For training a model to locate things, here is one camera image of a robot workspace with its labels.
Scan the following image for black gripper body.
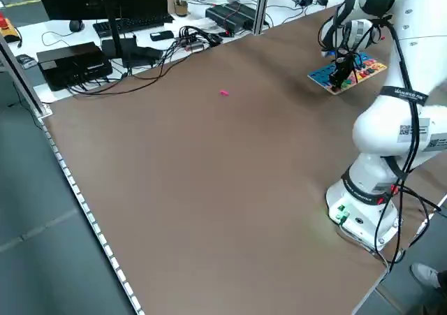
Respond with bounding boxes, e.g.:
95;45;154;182
334;47;355;73

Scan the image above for blue toy puzzle board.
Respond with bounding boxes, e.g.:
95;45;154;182
307;51;388;96

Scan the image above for black power supply unit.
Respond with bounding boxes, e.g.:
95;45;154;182
205;0;262;36

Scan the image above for brown glass jar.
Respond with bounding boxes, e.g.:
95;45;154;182
173;0;190;17

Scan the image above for black phone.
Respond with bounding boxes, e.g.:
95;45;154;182
149;30;175;43

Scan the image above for black keyboard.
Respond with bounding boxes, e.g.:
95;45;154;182
92;13;175;39

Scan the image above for person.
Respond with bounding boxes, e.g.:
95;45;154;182
410;261;447;315

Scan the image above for black monitor stand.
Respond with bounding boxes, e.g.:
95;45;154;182
99;0;165;68

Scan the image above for white desk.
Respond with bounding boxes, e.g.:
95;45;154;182
6;0;353;103

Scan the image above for black device box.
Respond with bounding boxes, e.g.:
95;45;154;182
36;41;114;92

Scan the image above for red emergency stop button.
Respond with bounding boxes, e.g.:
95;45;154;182
0;11;21;44

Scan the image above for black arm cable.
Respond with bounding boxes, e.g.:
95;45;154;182
316;13;443;270

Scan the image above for aluminium frame post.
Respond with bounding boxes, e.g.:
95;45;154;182
0;31;54;119
250;0;277;36

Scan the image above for black cable hub bundle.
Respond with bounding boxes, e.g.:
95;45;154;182
173;24;224;53

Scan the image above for black desk cable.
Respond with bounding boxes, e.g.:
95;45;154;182
66;47;182;96

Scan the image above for aluminium table edge rail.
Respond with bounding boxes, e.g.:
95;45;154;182
36;115;146;315

